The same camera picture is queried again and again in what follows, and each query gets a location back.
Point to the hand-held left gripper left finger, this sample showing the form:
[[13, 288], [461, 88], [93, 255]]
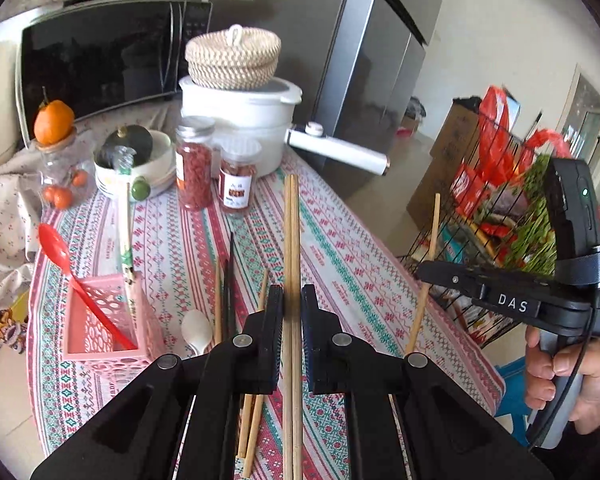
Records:
[[272, 340]]

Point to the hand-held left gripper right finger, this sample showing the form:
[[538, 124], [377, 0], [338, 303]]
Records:
[[310, 340]]

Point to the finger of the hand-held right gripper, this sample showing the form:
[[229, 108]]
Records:
[[450, 277]]

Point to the white plastic spoon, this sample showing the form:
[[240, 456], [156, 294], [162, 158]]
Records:
[[196, 330]]

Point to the pink perforated plastic basket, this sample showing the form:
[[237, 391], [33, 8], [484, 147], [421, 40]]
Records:
[[105, 355]]

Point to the green leafy vegetables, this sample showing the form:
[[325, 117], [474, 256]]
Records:
[[530, 230]]

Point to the blue plastic stool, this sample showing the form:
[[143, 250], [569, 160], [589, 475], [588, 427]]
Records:
[[510, 410]]

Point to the patterned woven tablecloth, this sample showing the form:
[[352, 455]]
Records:
[[190, 260]]

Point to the red plastic bag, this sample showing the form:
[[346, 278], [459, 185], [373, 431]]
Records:
[[495, 155]]

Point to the brown cardboard box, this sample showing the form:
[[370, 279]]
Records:
[[450, 130]]

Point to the small labelled spice jar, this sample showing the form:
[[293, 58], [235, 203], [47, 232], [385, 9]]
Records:
[[237, 185]]

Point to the paper-wrapped chopsticks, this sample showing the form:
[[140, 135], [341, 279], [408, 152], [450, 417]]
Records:
[[126, 240]]

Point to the tall jar of red berries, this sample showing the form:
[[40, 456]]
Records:
[[194, 170]]

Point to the white framed window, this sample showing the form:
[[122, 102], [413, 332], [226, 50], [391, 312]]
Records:
[[587, 120]]

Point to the white flower-print bowl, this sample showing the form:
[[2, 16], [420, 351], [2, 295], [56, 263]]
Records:
[[150, 180]]

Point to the grey refrigerator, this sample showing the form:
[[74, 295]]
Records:
[[370, 75]]

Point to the white electric pot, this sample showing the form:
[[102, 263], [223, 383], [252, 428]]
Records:
[[240, 110]]

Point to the red plastic spoon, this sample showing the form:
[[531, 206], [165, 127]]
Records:
[[55, 250]]

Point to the dark green squash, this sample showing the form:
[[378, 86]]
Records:
[[137, 142]]

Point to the small tangerine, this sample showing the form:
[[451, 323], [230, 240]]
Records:
[[80, 177], [56, 196]]

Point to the yellow lion-print box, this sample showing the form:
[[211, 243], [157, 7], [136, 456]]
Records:
[[10, 327]]

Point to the clear glass jar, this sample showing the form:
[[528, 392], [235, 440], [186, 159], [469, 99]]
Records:
[[60, 165]]

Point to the woven lidded basket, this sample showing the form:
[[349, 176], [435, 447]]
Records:
[[230, 65]]

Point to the large orange with stem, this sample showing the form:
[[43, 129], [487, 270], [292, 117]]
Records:
[[54, 122]]

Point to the black microwave oven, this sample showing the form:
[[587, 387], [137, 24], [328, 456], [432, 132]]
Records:
[[95, 55]]

